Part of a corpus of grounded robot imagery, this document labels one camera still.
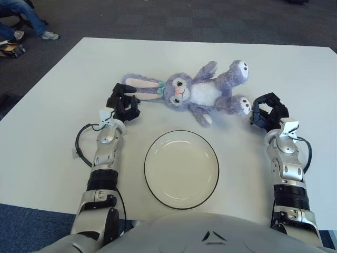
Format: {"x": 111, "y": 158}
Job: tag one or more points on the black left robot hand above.
{"x": 123, "y": 108}

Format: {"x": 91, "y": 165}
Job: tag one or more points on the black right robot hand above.
{"x": 276, "y": 110}

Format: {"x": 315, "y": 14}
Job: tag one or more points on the purple plush bunny doll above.
{"x": 202, "y": 93}

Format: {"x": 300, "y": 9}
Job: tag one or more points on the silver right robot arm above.
{"x": 288, "y": 163}

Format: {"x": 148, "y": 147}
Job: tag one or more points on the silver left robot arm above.
{"x": 105, "y": 150}

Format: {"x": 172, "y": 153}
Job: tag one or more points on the white plate black rim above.
{"x": 181, "y": 171}

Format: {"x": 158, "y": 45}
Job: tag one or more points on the white sneaker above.
{"x": 19, "y": 34}
{"x": 50, "y": 35}

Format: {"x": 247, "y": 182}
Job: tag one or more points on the cardboard box with books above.
{"x": 13, "y": 50}

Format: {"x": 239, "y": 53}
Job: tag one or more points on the person leg blue jeans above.
{"x": 31, "y": 15}
{"x": 5, "y": 30}

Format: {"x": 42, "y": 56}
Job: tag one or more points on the white table leg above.
{"x": 332, "y": 238}

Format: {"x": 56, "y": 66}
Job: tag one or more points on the silver robot torso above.
{"x": 210, "y": 234}

